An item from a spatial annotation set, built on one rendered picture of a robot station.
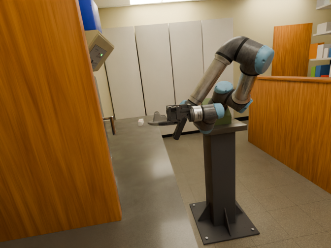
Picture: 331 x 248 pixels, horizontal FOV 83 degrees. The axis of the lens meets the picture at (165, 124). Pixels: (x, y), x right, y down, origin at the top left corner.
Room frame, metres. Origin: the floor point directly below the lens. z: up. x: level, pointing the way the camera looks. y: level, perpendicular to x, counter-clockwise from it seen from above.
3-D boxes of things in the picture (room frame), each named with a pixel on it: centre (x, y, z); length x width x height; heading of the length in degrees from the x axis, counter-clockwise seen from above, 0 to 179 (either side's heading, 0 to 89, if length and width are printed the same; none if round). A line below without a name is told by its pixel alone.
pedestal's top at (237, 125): (1.43, -0.42, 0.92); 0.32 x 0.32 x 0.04; 5
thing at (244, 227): (1.43, -0.42, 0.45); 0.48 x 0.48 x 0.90; 5
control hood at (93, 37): (0.73, 0.23, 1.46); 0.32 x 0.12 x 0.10; 5
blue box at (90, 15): (0.62, 0.22, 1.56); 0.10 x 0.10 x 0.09; 5
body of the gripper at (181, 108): (0.86, -0.07, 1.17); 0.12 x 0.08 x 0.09; 96
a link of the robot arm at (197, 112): (0.87, -0.15, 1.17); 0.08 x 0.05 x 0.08; 6
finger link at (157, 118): (0.83, 0.04, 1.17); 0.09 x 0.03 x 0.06; 96
